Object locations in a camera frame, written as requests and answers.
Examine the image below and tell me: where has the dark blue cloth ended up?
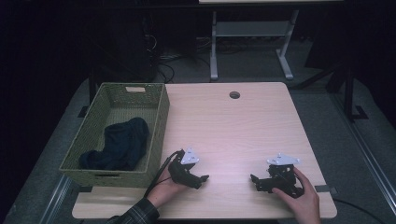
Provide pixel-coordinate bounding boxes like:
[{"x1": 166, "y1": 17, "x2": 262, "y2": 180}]
[{"x1": 78, "y1": 117, "x2": 150, "y2": 172}]

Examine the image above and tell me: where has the person's left hand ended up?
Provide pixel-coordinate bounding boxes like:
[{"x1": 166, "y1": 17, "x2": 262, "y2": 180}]
[{"x1": 146, "y1": 167, "x2": 188, "y2": 209}]

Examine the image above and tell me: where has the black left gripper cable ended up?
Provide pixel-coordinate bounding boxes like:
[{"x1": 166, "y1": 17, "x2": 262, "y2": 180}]
[{"x1": 143, "y1": 149, "x2": 185, "y2": 198}]

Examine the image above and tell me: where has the dark computer tower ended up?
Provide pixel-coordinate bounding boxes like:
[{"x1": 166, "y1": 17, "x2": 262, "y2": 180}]
[{"x1": 101, "y1": 8, "x2": 157, "y2": 82}]

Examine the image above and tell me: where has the white metal table frame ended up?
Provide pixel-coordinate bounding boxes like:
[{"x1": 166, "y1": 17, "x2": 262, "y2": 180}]
[{"x1": 209, "y1": 8, "x2": 300, "y2": 81}]

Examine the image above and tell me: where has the grey table edge bracket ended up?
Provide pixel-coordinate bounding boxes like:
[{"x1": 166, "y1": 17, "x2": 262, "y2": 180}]
[{"x1": 314, "y1": 184, "x2": 338, "y2": 194}]

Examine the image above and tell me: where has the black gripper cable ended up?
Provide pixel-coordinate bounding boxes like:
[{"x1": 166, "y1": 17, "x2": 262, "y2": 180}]
[
  {"x1": 332, "y1": 198, "x2": 387, "y2": 224},
  {"x1": 143, "y1": 149, "x2": 185, "y2": 198}
]

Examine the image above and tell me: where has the black metal stand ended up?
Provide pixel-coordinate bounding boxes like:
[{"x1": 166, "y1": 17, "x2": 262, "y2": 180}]
[{"x1": 341, "y1": 66, "x2": 370, "y2": 123}]

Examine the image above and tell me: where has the person's right hand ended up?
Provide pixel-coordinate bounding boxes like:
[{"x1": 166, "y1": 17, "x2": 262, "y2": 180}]
[{"x1": 271, "y1": 166, "x2": 322, "y2": 224}]

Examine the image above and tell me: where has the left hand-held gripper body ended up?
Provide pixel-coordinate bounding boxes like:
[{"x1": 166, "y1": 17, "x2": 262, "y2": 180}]
[{"x1": 167, "y1": 147, "x2": 204, "y2": 188}]

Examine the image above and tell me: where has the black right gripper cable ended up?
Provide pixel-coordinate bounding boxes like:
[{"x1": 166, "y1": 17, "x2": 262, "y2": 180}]
[{"x1": 332, "y1": 198, "x2": 387, "y2": 224}]

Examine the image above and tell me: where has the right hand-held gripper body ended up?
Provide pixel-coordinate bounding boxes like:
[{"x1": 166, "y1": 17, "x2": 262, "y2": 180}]
[{"x1": 262, "y1": 152, "x2": 305, "y2": 200}]

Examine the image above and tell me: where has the green woven basket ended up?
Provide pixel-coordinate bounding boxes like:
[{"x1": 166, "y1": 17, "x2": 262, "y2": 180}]
[{"x1": 59, "y1": 81, "x2": 171, "y2": 189}]

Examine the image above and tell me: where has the aluminium floor rail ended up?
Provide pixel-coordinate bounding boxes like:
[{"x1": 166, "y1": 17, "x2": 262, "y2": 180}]
[
  {"x1": 38, "y1": 175, "x2": 73, "y2": 224},
  {"x1": 331, "y1": 91, "x2": 396, "y2": 217}
]

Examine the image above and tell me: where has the tangle of floor cables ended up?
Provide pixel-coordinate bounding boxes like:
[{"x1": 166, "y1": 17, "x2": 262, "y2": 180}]
[{"x1": 142, "y1": 31, "x2": 216, "y2": 84}]

